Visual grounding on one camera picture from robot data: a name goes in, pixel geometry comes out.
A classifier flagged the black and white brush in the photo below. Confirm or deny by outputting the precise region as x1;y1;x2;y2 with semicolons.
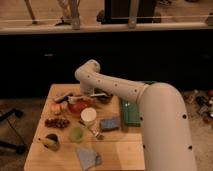
53;93;80;104

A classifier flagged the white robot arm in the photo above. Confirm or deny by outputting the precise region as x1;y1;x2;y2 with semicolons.
75;60;197;171

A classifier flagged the dark bowl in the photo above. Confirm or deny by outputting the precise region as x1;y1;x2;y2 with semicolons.
97;95;112;104

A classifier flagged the red bowl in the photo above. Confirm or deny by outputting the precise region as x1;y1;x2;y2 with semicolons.
68;100;91;114

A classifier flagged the white cup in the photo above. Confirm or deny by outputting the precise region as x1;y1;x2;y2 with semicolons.
81;108;97;126

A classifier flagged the orange fruit toy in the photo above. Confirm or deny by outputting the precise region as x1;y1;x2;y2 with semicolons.
50;103;62;115

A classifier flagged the blue sponge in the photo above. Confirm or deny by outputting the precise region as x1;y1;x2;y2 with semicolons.
100;117;120;132

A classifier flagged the metal fork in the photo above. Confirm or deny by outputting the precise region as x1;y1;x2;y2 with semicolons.
78;121;104;140

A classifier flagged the green plastic cup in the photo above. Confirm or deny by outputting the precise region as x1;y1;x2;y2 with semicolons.
69;126;84;143

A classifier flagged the bunch of dark grapes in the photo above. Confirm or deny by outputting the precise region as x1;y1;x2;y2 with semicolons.
44;118;70;129

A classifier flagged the green plastic tray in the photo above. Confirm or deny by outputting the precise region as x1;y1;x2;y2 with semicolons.
119;81;153;127

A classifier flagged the blue grey cloth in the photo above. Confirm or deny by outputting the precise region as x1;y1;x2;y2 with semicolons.
76;147;102;171

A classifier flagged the black chair base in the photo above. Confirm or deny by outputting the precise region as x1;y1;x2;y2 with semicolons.
0;108;27;155

